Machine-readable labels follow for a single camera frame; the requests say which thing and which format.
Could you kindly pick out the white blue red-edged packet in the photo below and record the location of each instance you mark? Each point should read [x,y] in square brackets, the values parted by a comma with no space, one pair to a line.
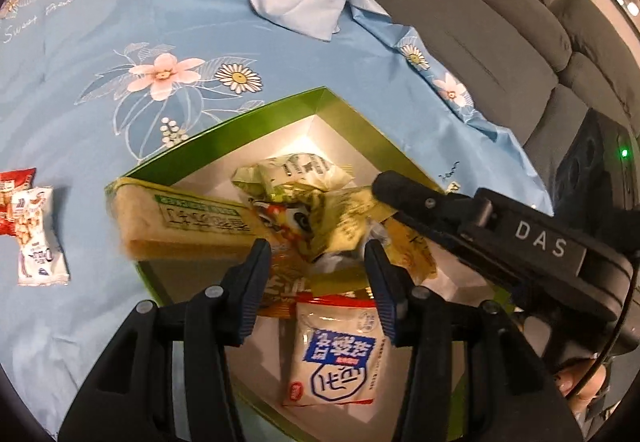
[330,362]

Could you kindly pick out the red snack packet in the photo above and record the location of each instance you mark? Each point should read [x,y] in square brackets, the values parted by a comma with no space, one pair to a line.
[12,182]

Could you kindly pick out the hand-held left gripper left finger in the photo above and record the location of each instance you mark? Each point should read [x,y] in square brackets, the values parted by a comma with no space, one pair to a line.
[252,292]

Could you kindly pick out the person's right hand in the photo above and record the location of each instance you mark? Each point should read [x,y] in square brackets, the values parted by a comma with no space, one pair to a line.
[575,382]

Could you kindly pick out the panda print snack packet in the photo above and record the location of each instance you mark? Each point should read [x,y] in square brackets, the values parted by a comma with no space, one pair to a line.
[295,219]

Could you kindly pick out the blue floral bed sheet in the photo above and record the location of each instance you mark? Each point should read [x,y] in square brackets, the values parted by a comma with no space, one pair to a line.
[100,46]

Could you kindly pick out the olive green snack packet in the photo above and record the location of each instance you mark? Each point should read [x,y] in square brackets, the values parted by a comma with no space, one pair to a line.
[340,282]

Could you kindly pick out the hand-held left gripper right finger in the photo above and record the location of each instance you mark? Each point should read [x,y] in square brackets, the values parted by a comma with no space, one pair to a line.
[380,292]

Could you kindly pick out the orange snack packet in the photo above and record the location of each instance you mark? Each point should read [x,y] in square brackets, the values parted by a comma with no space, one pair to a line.
[285,292]

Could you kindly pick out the white peanut snack packet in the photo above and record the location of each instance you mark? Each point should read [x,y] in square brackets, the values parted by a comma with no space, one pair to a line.
[37,242]

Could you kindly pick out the green cardboard box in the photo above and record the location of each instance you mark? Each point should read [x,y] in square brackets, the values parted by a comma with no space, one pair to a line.
[310,136]

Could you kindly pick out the yellow packet with green label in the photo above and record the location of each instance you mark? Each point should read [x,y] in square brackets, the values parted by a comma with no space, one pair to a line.
[165,227]

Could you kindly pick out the grey sofa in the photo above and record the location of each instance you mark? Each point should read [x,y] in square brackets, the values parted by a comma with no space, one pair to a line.
[500,46]

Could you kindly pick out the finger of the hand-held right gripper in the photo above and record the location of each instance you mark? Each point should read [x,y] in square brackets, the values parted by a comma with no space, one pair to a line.
[425,207]

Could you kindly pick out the yellow crinkled snack packet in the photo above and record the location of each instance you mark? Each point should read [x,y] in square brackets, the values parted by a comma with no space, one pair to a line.
[345,222]

